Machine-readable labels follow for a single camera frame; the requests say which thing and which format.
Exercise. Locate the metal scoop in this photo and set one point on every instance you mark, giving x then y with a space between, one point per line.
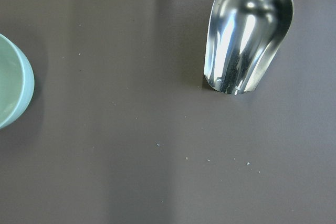
243 38

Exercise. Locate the light green ceramic bowl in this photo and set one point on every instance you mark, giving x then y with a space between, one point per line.
17 82

